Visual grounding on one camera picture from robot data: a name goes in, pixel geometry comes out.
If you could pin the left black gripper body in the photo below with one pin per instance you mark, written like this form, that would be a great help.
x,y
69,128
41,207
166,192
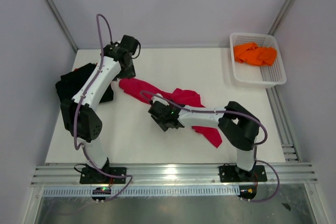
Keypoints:
x,y
127,72

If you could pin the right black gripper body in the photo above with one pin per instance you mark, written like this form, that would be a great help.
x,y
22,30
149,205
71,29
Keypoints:
x,y
161,123

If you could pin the magenta t shirt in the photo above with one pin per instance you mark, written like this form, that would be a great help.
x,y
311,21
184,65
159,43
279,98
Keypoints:
x,y
134,86

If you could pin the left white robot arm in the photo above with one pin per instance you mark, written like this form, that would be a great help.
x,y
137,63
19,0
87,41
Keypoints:
x,y
86,129

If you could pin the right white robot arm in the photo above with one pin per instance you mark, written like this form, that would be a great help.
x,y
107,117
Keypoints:
x,y
238,125

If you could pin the black folded t shirt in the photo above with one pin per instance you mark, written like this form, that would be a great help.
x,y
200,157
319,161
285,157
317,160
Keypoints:
x,y
71,87

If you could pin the left black controller board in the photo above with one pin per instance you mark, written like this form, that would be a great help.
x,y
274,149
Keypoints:
x,y
101,193

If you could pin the black controller board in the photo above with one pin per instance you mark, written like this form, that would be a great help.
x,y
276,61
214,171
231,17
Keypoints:
x,y
101,193
247,192

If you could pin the orange t shirt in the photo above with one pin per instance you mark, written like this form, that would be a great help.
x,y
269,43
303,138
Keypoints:
x,y
252,54

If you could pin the white perforated plastic basket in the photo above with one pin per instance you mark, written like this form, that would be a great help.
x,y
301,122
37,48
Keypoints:
x,y
265,77

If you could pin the right black controller board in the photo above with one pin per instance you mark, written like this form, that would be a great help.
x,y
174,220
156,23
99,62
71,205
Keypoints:
x,y
247,192

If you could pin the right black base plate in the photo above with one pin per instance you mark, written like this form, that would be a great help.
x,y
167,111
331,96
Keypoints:
x,y
231,173

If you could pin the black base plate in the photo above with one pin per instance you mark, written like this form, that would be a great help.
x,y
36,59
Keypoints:
x,y
90,175
231,173

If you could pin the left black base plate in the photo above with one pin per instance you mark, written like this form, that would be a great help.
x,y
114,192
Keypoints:
x,y
90,175

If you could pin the aluminium side rail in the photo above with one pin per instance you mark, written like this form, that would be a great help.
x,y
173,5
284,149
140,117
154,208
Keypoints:
x,y
283,126

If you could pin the aluminium front rail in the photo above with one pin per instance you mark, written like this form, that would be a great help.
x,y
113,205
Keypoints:
x,y
169,174

